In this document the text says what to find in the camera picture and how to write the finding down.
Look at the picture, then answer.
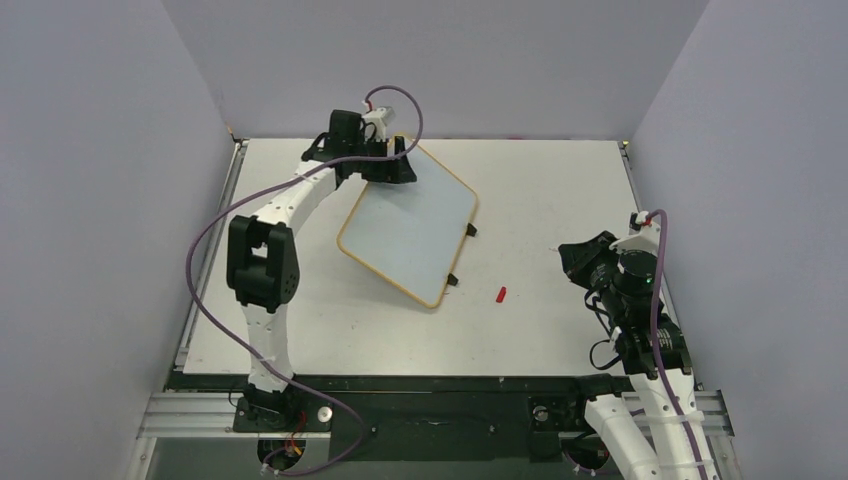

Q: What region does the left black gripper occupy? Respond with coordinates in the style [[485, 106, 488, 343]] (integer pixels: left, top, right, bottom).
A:
[[350, 136, 416, 185]]

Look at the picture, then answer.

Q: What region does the yellow-framed whiteboard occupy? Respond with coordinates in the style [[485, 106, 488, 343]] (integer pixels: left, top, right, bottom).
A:
[[336, 145, 479, 309]]

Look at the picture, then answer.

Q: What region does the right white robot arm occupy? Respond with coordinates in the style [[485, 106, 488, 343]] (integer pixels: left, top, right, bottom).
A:
[[558, 224, 720, 479]]

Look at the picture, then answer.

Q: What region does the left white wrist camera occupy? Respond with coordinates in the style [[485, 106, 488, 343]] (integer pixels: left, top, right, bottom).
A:
[[362, 106, 395, 141]]

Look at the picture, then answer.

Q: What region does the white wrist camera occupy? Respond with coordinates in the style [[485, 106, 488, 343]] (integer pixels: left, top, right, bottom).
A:
[[362, 106, 395, 141], [609, 211, 662, 256]]

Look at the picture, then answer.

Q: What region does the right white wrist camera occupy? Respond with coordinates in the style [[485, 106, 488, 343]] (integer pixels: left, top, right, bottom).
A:
[[609, 211, 662, 256]]

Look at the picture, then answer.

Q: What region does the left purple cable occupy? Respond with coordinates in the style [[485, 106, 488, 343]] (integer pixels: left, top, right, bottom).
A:
[[184, 85, 425, 478]]

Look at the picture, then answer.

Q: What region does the purple cable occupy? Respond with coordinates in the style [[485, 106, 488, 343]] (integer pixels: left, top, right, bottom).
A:
[[574, 209, 710, 480], [184, 85, 425, 478]]

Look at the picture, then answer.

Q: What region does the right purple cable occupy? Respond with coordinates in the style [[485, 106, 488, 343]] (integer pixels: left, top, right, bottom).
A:
[[574, 209, 710, 480]]

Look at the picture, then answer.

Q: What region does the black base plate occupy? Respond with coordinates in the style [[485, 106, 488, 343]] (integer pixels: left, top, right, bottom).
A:
[[166, 372, 634, 463]]

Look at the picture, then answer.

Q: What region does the aluminium frame rail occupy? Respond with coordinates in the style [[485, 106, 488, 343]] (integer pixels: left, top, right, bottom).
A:
[[138, 391, 735, 439]]

